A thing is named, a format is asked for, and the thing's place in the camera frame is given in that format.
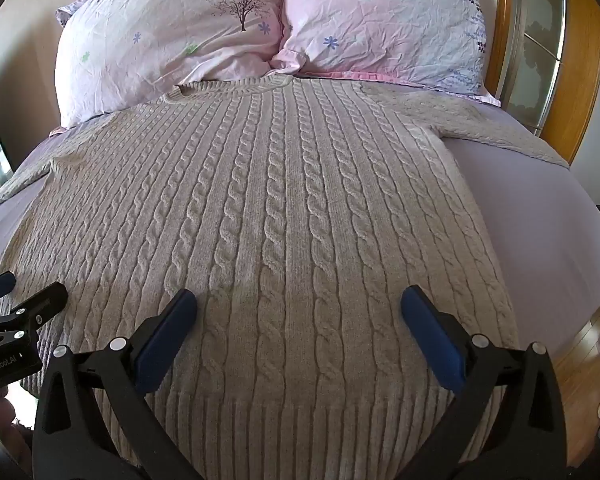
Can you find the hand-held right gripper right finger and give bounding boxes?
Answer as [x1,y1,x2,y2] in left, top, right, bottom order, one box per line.
[400,285,567,480]

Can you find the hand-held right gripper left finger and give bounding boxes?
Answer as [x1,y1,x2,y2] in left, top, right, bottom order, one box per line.
[32,289,204,480]

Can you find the beige cable-knit sweater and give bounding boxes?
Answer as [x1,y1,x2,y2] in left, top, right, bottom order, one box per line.
[0,75,571,480]

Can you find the person's left hand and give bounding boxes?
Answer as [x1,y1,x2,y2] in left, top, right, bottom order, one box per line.
[0,391,35,478]

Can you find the lilac bed sheet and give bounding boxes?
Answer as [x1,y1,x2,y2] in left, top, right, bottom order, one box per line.
[0,72,600,361]

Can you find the pink pillow with tree print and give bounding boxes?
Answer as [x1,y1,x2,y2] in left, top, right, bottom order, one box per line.
[55,0,287,128]

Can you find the wooden headboard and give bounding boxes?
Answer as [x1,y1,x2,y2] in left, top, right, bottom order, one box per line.
[482,0,521,98]

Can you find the pink pillow with flower print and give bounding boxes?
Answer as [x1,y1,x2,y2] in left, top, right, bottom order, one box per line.
[270,0,502,107]

